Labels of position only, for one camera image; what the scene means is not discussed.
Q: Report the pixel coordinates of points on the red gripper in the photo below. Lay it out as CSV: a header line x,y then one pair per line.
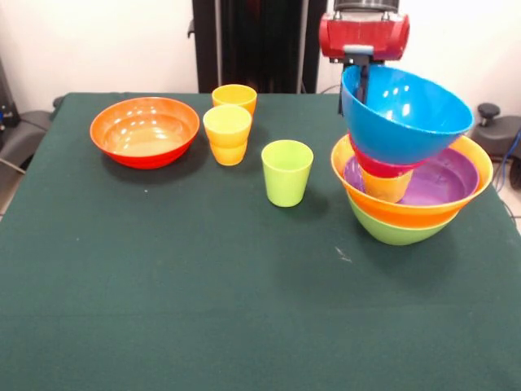
x,y
382,36

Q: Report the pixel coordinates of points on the blue bowl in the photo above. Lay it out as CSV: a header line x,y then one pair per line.
x,y
390,134

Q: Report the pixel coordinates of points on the small pink bowl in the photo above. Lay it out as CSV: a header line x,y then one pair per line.
x,y
378,167

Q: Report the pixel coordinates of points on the yellow cup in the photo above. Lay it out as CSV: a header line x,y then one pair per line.
x,y
386,187
228,130

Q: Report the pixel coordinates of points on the purple bowl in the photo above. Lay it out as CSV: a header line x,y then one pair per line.
x,y
443,183

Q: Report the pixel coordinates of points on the large orange bowl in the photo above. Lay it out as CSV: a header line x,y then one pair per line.
x,y
407,216

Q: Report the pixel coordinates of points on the orange cup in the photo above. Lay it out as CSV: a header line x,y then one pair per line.
x,y
234,97

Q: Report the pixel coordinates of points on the green cup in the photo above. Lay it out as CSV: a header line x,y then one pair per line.
x,y
285,187

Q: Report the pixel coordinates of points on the yellow-orange cup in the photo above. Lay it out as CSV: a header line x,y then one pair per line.
x,y
228,155

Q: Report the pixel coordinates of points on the green bowl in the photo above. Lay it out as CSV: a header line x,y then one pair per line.
x,y
390,234

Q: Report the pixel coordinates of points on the red bowl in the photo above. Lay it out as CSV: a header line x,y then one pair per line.
x,y
142,138

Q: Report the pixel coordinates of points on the dark green tablecloth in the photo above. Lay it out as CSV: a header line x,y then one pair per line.
x,y
163,305

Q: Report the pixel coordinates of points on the black equipment box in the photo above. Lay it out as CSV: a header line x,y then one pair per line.
x,y
6,106

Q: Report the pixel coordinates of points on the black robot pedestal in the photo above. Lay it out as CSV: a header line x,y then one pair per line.
x,y
252,45

